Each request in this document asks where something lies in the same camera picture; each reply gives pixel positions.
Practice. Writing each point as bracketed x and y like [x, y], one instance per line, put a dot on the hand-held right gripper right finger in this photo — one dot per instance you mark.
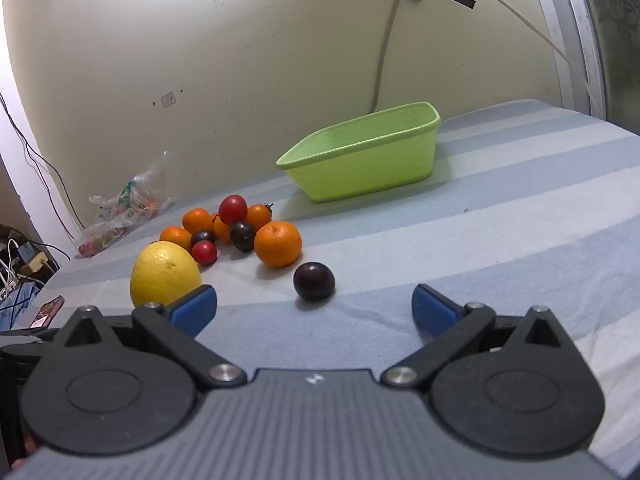
[432, 310]

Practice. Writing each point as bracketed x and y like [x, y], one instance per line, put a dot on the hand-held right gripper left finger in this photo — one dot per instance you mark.
[192, 307]

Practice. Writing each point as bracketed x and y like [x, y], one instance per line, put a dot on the yellow lemon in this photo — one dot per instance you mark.
[160, 275]

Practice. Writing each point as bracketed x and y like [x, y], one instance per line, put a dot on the red cherry tomato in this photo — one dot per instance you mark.
[233, 209]
[204, 252]

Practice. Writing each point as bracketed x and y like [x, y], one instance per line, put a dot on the dark purple cherry tomato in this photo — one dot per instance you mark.
[242, 236]
[202, 236]

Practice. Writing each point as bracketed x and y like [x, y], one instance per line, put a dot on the orange tangerine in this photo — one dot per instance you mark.
[277, 244]

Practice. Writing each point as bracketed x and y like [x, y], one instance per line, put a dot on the orange cherry tomato with calyx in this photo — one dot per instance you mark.
[258, 216]

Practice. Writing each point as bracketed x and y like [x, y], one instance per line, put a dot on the dark purple plum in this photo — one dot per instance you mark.
[314, 281]

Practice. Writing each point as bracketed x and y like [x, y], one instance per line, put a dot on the light green plastic basin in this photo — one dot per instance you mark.
[365, 170]

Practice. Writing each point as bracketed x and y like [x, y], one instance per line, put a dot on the clear plastic bag of produce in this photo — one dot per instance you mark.
[125, 210]

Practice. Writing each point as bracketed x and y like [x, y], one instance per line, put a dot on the striped blue bed sheet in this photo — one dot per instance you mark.
[500, 210]

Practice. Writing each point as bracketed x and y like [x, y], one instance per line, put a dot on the smartphone with lit screen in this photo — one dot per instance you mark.
[47, 312]

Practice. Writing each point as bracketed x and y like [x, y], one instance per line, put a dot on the beige power strip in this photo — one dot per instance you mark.
[32, 262]

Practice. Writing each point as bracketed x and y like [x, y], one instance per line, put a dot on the blue cloth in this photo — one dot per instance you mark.
[15, 305]

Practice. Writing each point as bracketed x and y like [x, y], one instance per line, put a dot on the patterned window pane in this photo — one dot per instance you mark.
[620, 35]

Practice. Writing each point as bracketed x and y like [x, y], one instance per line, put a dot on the small pink wall sticker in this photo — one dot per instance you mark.
[168, 99]

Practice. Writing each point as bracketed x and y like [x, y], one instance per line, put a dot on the metal window frame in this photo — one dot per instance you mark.
[565, 35]

